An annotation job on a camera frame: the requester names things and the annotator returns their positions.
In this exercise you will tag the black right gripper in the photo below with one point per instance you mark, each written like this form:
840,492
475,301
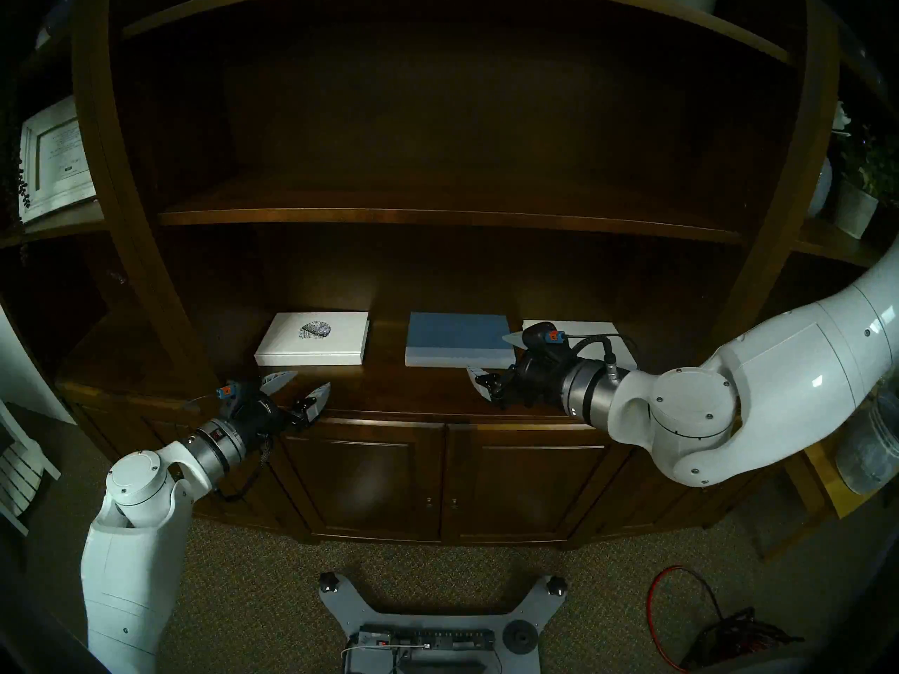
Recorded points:
541,381

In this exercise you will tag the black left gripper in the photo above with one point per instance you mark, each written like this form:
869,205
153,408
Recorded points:
270,420

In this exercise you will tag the white book with round emblem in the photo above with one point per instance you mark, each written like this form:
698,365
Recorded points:
281,342

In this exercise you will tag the blue hardcover book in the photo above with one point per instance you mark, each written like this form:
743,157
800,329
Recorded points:
449,335

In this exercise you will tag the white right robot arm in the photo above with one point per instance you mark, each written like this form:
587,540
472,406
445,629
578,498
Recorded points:
772,371

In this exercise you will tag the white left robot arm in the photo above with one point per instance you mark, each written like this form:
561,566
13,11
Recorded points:
133,560

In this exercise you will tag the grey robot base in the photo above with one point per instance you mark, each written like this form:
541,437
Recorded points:
351,609

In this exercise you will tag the white book with pale-blue band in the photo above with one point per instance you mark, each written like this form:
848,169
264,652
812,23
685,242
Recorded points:
597,326

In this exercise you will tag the dark wooden bookshelf cabinet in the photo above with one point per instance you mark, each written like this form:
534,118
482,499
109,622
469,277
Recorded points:
449,118

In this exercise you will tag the grey electronics box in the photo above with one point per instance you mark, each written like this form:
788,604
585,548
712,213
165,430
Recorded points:
428,639

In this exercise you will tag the white slatted side table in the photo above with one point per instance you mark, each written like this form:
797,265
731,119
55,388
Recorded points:
17,469

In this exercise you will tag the white framed certificate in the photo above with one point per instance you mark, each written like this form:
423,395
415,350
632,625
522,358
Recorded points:
60,156

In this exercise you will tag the dark hanging bead plant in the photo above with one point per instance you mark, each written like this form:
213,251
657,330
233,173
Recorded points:
15,181

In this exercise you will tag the round white vase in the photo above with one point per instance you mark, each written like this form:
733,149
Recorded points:
820,188

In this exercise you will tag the clear plastic container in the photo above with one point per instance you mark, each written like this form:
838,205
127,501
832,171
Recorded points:
871,448

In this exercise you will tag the white plant pot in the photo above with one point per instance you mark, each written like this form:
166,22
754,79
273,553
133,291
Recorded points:
853,213

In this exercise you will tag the green potted plant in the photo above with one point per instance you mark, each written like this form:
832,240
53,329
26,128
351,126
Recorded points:
874,167

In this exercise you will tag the right wrist camera orange tip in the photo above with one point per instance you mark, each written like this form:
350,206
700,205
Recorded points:
544,335

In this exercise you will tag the wrist camera orange tip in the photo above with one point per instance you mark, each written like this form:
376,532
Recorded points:
235,390
544,335

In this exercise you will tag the left wrist camera orange tip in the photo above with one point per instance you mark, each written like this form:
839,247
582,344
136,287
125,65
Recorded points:
235,390

